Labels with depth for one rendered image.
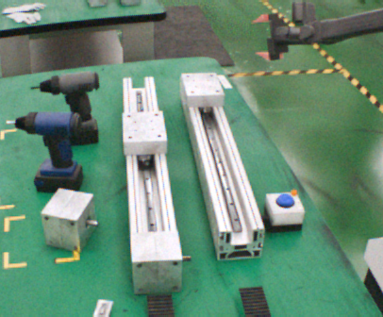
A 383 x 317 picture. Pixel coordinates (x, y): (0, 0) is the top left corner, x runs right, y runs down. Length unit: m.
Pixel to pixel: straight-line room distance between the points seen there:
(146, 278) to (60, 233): 0.24
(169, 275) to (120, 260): 0.16
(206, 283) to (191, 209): 0.26
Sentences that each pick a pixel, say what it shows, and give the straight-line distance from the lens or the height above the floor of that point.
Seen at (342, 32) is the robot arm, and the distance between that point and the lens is 1.51.
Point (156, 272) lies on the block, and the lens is 1.19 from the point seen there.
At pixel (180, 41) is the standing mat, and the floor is 0.01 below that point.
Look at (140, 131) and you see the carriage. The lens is 1.52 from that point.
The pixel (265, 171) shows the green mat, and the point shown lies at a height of 0.78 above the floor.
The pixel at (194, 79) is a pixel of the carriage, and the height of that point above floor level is 0.90.
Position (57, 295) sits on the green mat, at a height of 0.78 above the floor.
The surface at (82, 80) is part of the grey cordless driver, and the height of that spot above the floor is 0.98.
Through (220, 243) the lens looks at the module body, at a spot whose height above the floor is 0.83.
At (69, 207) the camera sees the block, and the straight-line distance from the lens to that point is 1.32.
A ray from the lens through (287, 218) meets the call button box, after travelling 1.38.
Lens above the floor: 1.66
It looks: 36 degrees down
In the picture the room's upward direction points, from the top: straight up
